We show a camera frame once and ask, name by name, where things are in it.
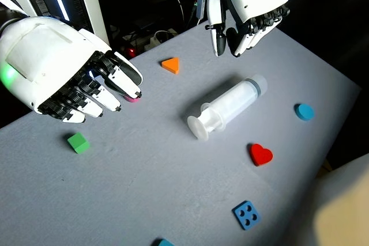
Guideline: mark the blue round disc block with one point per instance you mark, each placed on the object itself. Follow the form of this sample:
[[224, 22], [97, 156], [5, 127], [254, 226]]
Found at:
[[304, 111]]

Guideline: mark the grey table cloth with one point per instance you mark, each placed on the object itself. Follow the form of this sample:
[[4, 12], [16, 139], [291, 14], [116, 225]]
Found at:
[[144, 185]]

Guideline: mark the white and blue usb dongle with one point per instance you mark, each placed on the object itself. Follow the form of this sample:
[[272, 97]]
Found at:
[[201, 4]]

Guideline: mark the orange triangle block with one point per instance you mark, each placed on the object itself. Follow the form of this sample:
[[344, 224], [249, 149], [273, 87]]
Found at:
[[171, 65]]

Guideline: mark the power strip with red light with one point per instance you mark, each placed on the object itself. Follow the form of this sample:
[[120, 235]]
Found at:
[[132, 52]]

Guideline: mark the large beige padded furniture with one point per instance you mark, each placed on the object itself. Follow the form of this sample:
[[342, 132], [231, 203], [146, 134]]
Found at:
[[346, 214]]

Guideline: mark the red heart block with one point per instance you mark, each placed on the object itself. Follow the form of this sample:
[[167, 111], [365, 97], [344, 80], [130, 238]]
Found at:
[[260, 154]]

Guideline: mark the blue square four-hole block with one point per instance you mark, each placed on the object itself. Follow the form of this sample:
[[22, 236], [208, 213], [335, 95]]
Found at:
[[250, 221]]

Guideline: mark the large translucent plastic syringe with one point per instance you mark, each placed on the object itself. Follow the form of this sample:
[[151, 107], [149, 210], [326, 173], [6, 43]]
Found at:
[[230, 99]]

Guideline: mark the pink round block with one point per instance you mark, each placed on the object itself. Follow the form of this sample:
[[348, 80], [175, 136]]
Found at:
[[133, 99]]

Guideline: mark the blue rounded rectangle block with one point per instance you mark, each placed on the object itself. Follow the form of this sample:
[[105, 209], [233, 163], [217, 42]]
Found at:
[[163, 242]]

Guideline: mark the green cube block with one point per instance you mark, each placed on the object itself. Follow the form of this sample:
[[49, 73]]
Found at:
[[78, 142]]

